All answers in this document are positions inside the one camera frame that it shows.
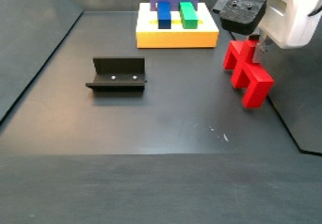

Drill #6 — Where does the black angle bracket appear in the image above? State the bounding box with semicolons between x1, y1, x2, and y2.
85;56;145;91

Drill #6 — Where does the blue rectangular block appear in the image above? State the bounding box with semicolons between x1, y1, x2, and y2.
157;2;171;29

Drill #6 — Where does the green rectangular block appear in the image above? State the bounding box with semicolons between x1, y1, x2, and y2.
179;2;199;29

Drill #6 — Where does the red cross-shaped block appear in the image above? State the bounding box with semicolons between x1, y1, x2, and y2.
223;40;274;108

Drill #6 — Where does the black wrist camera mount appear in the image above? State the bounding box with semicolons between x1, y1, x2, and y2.
212;0;268;36

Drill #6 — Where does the yellow wooden board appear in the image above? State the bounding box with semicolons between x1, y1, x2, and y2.
136;3;219;49

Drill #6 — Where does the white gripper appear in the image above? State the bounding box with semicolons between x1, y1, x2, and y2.
252;0;322;64

